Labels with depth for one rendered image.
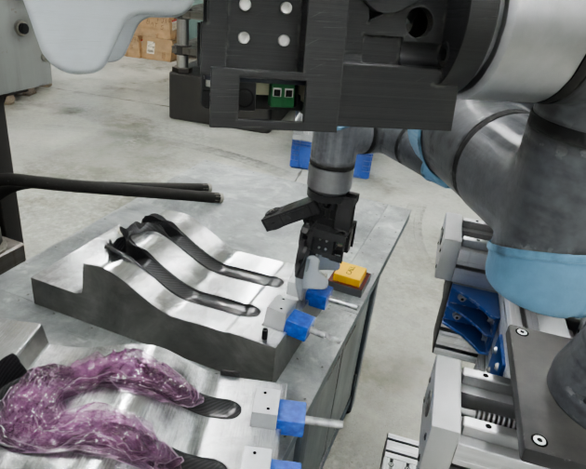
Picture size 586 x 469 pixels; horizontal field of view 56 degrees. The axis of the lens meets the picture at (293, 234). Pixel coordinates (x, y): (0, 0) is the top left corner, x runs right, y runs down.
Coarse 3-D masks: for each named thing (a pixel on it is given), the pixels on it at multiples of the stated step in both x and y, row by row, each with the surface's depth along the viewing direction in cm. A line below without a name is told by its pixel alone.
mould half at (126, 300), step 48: (96, 240) 118; (144, 240) 105; (48, 288) 103; (96, 288) 98; (144, 288) 96; (240, 288) 102; (144, 336) 98; (192, 336) 94; (240, 336) 90; (288, 336) 94
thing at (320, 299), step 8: (288, 280) 101; (288, 288) 101; (328, 288) 102; (296, 296) 101; (304, 296) 101; (312, 296) 100; (320, 296) 100; (328, 296) 101; (312, 304) 101; (320, 304) 100; (344, 304) 100; (352, 304) 100
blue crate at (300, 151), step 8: (296, 144) 404; (304, 144) 402; (296, 152) 406; (304, 152) 405; (296, 160) 408; (304, 160) 408; (360, 160) 400; (368, 160) 399; (304, 168) 411; (360, 168) 403; (368, 168) 402; (360, 176) 404; (368, 176) 404
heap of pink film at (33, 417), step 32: (96, 352) 79; (128, 352) 78; (32, 384) 75; (64, 384) 76; (96, 384) 76; (128, 384) 75; (160, 384) 76; (0, 416) 71; (32, 416) 70; (64, 416) 70; (96, 416) 69; (128, 416) 70; (32, 448) 67; (64, 448) 66; (96, 448) 66; (128, 448) 67; (160, 448) 69
